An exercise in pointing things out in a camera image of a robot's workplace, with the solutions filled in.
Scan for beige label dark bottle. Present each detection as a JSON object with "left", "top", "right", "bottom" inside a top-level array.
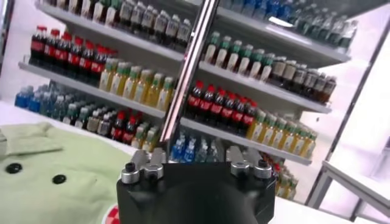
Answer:
[
  {"left": 291, "top": 63, "right": 308, "bottom": 94},
  {"left": 282, "top": 60, "right": 298, "bottom": 91},
  {"left": 312, "top": 72, "right": 328, "bottom": 101},
  {"left": 322, "top": 75, "right": 338, "bottom": 104},
  {"left": 270, "top": 56, "right": 287, "bottom": 88},
  {"left": 302, "top": 68, "right": 318, "bottom": 97}
]

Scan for white metal frame table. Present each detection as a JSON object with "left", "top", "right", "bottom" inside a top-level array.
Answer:
[{"left": 305, "top": 159, "right": 390, "bottom": 224}]

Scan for clear water bottle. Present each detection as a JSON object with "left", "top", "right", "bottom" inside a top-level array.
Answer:
[
  {"left": 318, "top": 13, "right": 332, "bottom": 39},
  {"left": 330, "top": 16, "right": 344, "bottom": 43},
  {"left": 294, "top": 7, "right": 307, "bottom": 30},
  {"left": 306, "top": 10, "right": 319, "bottom": 34}
]

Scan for small blue water bottle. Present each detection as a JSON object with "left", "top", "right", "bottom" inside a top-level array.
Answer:
[
  {"left": 27, "top": 91, "right": 43, "bottom": 113},
  {"left": 15, "top": 86, "right": 31, "bottom": 109},
  {"left": 171, "top": 136, "right": 185, "bottom": 162},
  {"left": 182, "top": 138, "right": 197, "bottom": 164}
]

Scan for chrome shelf post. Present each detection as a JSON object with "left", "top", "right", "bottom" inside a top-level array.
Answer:
[{"left": 158, "top": 0, "right": 221, "bottom": 145}]

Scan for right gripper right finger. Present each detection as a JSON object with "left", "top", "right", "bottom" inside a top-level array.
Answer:
[{"left": 226, "top": 145, "right": 274, "bottom": 180}]

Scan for small white cap dark bottle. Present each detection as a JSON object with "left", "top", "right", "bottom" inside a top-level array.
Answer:
[
  {"left": 97, "top": 113, "right": 113, "bottom": 137},
  {"left": 87, "top": 110, "right": 101, "bottom": 132},
  {"left": 63, "top": 103, "right": 79, "bottom": 125},
  {"left": 74, "top": 107, "right": 90, "bottom": 128}
]

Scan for grey drinks shelf unit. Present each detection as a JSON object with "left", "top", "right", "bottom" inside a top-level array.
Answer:
[
  {"left": 170, "top": 0, "right": 359, "bottom": 201},
  {"left": 13, "top": 0, "right": 196, "bottom": 153}
]

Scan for slanted window frame post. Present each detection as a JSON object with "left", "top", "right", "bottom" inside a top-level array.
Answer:
[{"left": 325, "top": 23, "right": 390, "bottom": 161}]

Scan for small yellow juice bottle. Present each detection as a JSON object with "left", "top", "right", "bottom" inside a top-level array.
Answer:
[
  {"left": 131, "top": 126, "right": 147, "bottom": 149},
  {"left": 285, "top": 178, "right": 299, "bottom": 200},
  {"left": 143, "top": 129, "right": 159, "bottom": 152},
  {"left": 275, "top": 175, "right": 289, "bottom": 195}
]

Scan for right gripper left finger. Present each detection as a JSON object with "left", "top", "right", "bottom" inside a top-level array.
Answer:
[{"left": 121, "top": 148, "right": 168, "bottom": 184}]

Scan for light green buttoned jacket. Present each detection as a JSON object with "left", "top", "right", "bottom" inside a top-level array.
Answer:
[{"left": 0, "top": 121, "right": 135, "bottom": 224}]

